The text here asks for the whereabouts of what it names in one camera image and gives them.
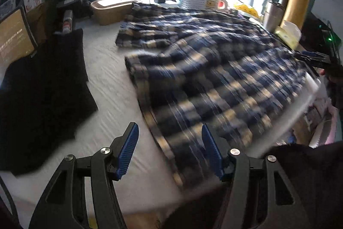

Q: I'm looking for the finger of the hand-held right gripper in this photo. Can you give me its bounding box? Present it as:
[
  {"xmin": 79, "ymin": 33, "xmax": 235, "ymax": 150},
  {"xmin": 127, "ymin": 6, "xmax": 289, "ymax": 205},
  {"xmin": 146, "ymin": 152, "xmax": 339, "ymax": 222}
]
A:
[
  {"xmin": 301, "ymin": 51, "xmax": 329, "ymax": 60},
  {"xmin": 294, "ymin": 54, "xmax": 326, "ymax": 68}
]

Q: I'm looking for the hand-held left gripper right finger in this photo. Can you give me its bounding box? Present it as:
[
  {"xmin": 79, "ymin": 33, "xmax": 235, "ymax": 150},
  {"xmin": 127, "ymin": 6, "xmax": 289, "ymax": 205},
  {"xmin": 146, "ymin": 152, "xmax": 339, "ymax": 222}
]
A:
[{"xmin": 201, "ymin": 123, "xmax": 313, "ymax": 229}]

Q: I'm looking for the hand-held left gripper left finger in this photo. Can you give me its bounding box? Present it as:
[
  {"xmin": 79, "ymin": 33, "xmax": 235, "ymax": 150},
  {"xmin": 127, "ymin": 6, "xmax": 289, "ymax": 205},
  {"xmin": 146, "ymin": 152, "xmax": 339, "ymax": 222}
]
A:
[{"xmin": 28, "ymin": 122, "xmax": 140, "ymax": 229}]

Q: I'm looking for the blue plaid flannel shirt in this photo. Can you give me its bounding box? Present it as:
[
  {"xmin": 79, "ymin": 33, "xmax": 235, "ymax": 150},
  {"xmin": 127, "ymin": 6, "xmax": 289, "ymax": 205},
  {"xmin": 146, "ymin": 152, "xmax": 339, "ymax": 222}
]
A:
[{"xmin": 115, "ymin": 2, "xmax": 315, "ymax": 189}]

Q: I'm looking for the black device with green light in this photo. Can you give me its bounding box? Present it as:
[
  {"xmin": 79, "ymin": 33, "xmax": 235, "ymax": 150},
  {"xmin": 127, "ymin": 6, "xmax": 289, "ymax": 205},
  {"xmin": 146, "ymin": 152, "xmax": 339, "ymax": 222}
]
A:
[{"xmin": 300, "ymin": 13, "xmax": 343, "ymax": 56}]

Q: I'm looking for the tissue pack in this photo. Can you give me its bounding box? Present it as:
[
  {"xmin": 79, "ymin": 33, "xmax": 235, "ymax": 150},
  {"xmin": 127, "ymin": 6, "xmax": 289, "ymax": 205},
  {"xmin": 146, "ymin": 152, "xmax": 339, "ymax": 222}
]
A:
[{"xmin": 276, "ymin": 20, "xmax": 302, "ymax": 49}]

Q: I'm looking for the pink cloth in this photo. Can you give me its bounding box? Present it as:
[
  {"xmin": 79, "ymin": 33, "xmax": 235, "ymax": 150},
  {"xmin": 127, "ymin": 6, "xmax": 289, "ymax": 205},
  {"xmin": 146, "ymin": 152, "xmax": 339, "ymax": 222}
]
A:
[{"xmin": 325, "ymin": 107, "xmax": 343, "ymax": 144}]

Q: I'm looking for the steel bottle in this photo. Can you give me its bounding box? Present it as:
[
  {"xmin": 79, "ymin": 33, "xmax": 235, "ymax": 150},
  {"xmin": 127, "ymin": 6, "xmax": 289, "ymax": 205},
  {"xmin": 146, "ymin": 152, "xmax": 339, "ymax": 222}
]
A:
[{"xmin": 264, "ymin": 0, "xmax": 284, "ymax": 31}]

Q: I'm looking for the yellow soft item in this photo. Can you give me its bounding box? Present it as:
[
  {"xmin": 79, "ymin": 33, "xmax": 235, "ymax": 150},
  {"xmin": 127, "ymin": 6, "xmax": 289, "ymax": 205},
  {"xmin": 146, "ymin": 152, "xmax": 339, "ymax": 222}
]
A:
[{"xmin": 233, "ymin": 2, "xmax": 262, "ymax": 18}]

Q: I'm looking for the black cloth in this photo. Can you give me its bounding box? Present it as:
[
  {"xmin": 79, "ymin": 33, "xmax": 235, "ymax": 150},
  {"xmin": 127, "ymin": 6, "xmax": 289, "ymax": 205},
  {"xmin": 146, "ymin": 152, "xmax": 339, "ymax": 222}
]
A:
[{"xmin": 0, "ymin": 28, "xmax": 99, "ymax": 176}]

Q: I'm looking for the tan storage basket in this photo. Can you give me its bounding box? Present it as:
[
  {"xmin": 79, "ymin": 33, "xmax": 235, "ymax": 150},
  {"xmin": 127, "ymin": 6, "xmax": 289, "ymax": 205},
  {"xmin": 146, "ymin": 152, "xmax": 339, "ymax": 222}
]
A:
[{"xmin": 90, "ymin": 0, "xmax": 141, "ymax": 26}]

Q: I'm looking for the dark spray can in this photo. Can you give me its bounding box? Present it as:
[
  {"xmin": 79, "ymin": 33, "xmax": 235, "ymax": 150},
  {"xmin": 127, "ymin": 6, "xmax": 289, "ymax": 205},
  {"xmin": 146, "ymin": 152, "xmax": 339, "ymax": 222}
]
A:
[{"xmin": 62, "ymin": 9, "xmax": 74, "ymax": 33}]

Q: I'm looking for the cardboard box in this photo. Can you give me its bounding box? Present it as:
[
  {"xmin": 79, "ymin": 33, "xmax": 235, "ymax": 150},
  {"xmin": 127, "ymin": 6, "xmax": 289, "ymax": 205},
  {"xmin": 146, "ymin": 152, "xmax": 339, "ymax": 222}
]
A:
[{"xmin": 25, "ymin": 0, "xmax": 59, "ymax": 44}]

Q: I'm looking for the black flat device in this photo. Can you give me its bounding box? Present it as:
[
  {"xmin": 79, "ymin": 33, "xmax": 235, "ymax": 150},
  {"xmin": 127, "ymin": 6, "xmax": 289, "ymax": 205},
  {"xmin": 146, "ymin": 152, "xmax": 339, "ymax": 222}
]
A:
[{"xmin": 56, "ymin": 0, "xmax": 87, "ymax": 9}]

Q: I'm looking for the white box with blue print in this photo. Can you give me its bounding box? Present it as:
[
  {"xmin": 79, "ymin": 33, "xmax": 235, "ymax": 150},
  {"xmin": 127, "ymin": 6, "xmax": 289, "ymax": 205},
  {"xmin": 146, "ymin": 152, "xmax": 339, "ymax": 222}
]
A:
[{"xmin": 0, "ymin": 0, "xmax": 17, "ymax": 21}]

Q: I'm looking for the tablet with black frame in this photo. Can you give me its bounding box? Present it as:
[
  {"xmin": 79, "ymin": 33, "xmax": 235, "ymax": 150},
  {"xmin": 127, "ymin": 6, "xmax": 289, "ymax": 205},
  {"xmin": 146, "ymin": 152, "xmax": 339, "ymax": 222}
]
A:
[{"xmin": 0, "ymin": 6, "xmax": 38, "ymax": 58}]

